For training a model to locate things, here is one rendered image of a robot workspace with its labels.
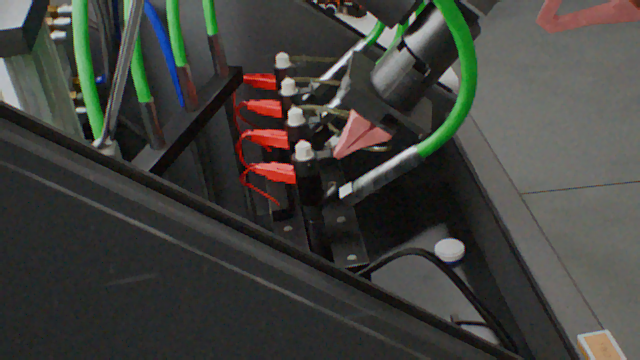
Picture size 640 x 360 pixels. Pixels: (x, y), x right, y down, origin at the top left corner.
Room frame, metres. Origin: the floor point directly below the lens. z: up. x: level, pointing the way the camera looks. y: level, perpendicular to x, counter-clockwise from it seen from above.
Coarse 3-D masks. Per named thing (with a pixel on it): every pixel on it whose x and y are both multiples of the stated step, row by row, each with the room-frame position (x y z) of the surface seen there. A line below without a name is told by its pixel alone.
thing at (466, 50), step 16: (80, 0) 0.78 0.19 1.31; (448, 0) 0.67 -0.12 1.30; (80, 16) 0.79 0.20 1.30; (448, 16) 0.67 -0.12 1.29; (80, 32) 0.79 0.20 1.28; (464, 32) 0.67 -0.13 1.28; (80, 48) 0.79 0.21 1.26; (464, 48) 0.67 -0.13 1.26; (80, 64) 0.79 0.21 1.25; (464, 64) 0.67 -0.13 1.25; (80, 80) 0.79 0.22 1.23; (464, 80) 0.67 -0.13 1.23; (96, 96) 0.79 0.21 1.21; (464, 96) 0.67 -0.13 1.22; (96, 112) 0.79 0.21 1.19; (464, 112) 0.67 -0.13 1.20; (96, 128) 0.79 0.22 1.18; (448, 128) 0.67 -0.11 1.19; (432, 144) 0.68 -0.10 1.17
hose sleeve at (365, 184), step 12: (396, 156) 0.69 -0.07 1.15; (408, 156) 0.68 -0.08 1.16; (420, 156) 0.68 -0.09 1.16; (384, 168) 0.69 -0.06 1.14; (396, 168) 0.69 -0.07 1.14; (408, 168) 0.68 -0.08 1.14; (360, 180) 0.70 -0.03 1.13; (372, 180) 0.70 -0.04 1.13; (384, 180) 0.69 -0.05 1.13; (360, 192) 0.70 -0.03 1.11; (372, 192) 0.70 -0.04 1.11
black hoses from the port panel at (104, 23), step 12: (96, 0) 1.00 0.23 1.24; (108, 0) 1.07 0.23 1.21; (96, 12) 1.00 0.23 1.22; (108, 12) 1.04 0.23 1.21; (96, 24) 1.04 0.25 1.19; (108, 24) 1.03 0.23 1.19; (108, 36) 1.03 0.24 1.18; (108, 48) 0.99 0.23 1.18; (120, 48) 1.04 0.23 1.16; (108, 60) 0.99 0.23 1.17; (108, 72) 0.99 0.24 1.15; (108, 84) 0.99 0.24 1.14; (108, 96) 0.99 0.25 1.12; (120, 120) 0.99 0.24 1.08; (84, 132) 1.07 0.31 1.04; (132, 132) 0.99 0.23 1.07; (144, 132) 1.01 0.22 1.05
